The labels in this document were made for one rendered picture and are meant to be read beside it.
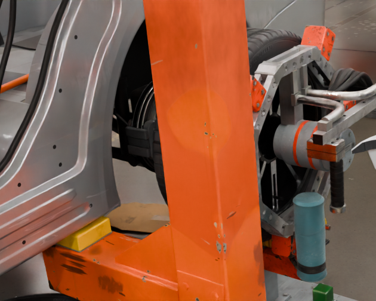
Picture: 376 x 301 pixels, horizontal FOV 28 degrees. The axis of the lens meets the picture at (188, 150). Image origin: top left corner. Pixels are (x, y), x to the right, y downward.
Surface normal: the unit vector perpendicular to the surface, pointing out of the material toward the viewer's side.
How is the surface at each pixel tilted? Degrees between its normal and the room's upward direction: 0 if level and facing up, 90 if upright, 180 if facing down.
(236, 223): 90
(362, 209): 0
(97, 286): 90
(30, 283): 0
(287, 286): 0
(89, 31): 90
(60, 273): 90
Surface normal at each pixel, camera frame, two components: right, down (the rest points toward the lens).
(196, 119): -0.61, 0.35
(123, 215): 0.10, -0.91
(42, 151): 0.78, 0.15
